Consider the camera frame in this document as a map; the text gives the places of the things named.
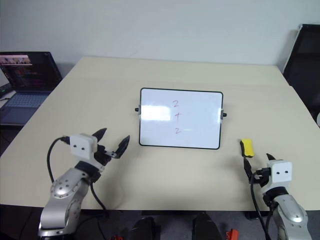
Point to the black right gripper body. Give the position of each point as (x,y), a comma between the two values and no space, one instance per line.
(262,176)

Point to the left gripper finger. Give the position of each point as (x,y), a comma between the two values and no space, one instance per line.
(123,147)
(100,134)

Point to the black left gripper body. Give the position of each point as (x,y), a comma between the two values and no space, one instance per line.
(102,156)

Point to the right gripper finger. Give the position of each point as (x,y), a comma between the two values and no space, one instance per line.
(247,168)
(270,158)

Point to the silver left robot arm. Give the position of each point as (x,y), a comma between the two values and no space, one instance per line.
(63,190)

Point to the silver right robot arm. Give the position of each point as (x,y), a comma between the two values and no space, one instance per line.
(291,215)

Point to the yellow and black eraser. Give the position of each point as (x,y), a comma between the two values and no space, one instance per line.
(247,148)

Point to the white rounded object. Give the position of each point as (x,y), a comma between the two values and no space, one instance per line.
(318,119)

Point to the small black-framed whiteboard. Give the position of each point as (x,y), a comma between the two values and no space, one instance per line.
(180,117)

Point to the small orange-red object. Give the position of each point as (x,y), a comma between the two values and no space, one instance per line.
(232,235)

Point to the dark rounded shape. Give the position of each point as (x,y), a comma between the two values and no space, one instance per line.
(206,227)
(146,230)

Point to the open dark laptop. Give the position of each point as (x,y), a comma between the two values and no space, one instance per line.
(27,77)

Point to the black office chair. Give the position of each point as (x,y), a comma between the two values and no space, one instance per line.
(303,65)

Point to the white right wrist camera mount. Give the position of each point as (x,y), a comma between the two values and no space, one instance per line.
(280,173)

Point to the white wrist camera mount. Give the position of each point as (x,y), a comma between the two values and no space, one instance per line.
(280,173)
(81,147)

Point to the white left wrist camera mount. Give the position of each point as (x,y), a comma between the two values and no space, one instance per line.
(81,147)

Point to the black table frame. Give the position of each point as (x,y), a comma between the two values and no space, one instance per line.
(175,213)

